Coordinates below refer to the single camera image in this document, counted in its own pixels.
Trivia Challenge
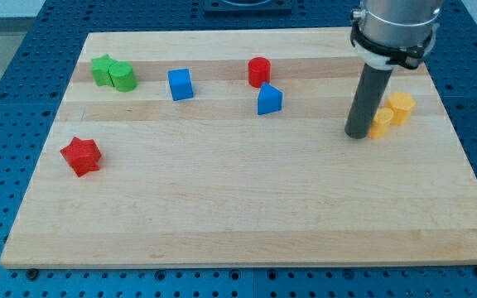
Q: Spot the red star block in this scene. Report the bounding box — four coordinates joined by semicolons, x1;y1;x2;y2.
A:
60;137;102;177

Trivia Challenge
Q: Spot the yellow cylinder block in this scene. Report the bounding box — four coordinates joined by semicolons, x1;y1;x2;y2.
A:
368;107;394;139

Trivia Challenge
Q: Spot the blue triangle block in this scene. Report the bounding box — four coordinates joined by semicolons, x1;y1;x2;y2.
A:
257;83;283;115

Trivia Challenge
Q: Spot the red cylinder block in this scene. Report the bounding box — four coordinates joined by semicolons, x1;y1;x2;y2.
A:
248;57;272;88

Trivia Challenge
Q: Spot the green star block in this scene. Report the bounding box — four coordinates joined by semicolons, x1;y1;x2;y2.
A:
90;55;117;87

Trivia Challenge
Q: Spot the blue cube block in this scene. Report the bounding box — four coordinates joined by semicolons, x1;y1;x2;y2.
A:
167;69;194;101

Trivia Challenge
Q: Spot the wooden board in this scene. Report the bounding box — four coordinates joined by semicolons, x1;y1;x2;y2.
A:
0;27;477;269

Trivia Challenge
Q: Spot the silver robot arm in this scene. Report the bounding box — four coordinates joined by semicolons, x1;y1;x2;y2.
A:
350;0;444;71

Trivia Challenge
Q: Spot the yellow hexagon block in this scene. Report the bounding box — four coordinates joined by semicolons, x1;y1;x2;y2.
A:
386;92;417;126

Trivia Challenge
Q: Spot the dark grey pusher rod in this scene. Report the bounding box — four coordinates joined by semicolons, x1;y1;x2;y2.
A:
344;64;393;139

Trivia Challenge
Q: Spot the green cylinder block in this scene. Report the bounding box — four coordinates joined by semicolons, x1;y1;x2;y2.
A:
108;61;137;92

